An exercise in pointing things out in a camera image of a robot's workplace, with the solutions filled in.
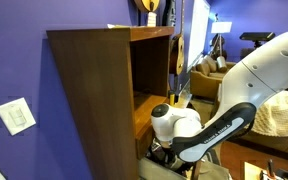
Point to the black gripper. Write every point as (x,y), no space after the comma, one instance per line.
(173,159)

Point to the wooden drawer white sides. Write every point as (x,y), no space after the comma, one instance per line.
(154,170)

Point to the wooden cabinet drawer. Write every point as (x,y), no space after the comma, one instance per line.
(145,140)

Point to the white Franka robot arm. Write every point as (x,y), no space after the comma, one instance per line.
(250,83)

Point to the yellow pole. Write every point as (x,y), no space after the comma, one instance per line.
(172,100)

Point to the light wooden table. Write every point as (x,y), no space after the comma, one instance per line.
(252,171)

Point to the tan sofa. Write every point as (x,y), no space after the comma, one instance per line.
(207,76)

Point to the black red tool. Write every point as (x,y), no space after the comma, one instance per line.
(270,170)

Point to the brown wooden shelf cabinet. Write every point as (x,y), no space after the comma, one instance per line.
(94,100)

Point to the brown acoustic guitar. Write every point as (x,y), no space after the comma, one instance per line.
(177,55)

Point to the grey metal cylinder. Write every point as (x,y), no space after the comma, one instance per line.
(221,64)

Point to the cream knit blanket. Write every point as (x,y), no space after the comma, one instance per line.
(280,113)

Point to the dark brown violin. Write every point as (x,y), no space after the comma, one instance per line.
(219,45)

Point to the music stand with sheet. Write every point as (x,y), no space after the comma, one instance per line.
(221,27)

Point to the white hanging tag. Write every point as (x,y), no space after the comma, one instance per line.
(152,19)

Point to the white printed paper sheet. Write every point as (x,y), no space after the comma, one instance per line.
(117,25)

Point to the dark hanging instrument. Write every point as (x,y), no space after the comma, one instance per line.
(170,11)

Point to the wall whiteboard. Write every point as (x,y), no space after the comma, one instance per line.
(199,33)

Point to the black camera tripod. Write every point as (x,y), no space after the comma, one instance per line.
(255,45)

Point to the black stereo camera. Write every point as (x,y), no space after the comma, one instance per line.
(255,35)

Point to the white light switch plate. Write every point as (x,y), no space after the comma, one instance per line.
(15,116)

